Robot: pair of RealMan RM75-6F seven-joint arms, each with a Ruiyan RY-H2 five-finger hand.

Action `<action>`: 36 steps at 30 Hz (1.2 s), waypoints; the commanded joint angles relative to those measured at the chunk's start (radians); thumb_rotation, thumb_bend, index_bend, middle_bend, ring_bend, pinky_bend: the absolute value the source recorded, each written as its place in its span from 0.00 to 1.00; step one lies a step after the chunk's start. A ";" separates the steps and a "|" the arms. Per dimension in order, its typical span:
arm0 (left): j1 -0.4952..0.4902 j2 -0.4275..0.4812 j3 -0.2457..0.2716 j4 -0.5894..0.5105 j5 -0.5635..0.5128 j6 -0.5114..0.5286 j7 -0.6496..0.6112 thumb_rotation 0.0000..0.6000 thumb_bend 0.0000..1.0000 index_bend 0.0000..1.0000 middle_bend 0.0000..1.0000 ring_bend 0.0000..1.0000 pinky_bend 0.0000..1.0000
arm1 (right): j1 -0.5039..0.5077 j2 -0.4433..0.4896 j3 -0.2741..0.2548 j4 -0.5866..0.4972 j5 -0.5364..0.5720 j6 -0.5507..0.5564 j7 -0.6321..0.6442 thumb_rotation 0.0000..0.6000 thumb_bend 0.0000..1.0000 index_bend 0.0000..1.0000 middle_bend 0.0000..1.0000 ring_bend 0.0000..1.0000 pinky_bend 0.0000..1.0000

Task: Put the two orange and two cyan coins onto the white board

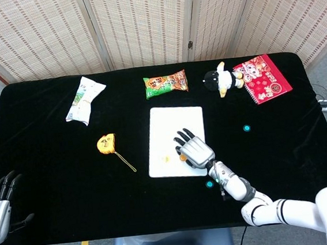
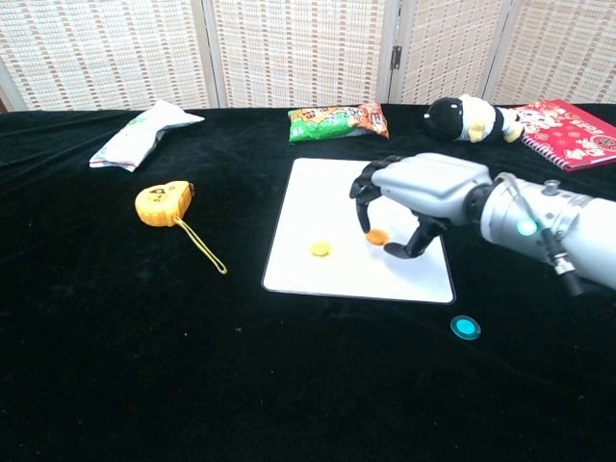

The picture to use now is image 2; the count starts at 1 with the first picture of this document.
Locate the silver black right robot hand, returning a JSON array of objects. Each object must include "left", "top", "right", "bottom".
[{"left": 348, "top": 152, "right": 495, "bottom": 260}]

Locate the cyan disc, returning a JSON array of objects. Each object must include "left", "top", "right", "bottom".
[{"left": 449, "top": 314, "right": 482, "bottom": 342}]

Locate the white rectangular board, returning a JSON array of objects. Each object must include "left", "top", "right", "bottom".
[{"left": 261, "top": 157, "right": 456, "bottom": 306}]

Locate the black white plush toy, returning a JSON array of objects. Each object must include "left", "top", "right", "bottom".
[{"left": 423, "top": 93, "right": 526, "bottom": 144}]

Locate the green orange snack bag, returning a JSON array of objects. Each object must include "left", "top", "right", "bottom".
[{"left": 287, "top": 101, "right": 390, "bottom": 144}]

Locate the red spiral notebook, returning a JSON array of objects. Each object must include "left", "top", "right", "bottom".
[{"left": 512, "top": 98, "right": 616, "bottom": 173}]

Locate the woven bamboo folding screen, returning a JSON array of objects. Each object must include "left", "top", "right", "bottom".
[{"left": 0, "top": 0, "right": 616, "bottom": 113}]

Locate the yellow tape measure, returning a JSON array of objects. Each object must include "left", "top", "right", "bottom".
[{"left": 135, "top": 180, "right": 228, "bottom": 276}]

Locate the white snack packet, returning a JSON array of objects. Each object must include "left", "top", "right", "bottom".
[{"left": 89, "top": 99, "right": 206, "bottom": 173}]

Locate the black velvet tablecloth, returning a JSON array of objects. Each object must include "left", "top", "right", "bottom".
[{"left": 0, "top": 102, "right": 616, "bottom": 462}]

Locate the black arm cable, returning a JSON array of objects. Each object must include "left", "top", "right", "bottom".
[{"left": 495, "top": 171, "right": 586, "bottom": 295}]

